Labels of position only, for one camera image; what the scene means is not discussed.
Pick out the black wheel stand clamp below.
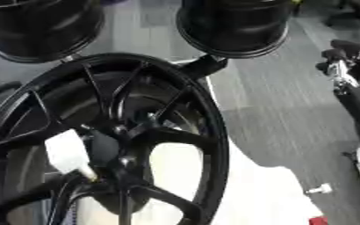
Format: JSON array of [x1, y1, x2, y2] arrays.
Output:
[[178, 54, 229, 79]]

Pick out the small red object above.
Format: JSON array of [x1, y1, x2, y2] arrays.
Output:
[[307, 215, 331, 225]]

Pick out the black spoked wheel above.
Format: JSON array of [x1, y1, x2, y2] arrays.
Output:
[[0, 52, 231, 225]]

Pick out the white pin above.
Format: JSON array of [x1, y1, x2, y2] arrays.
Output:
[[304, 183, 334, 195], [43, 128, 100, 181]]

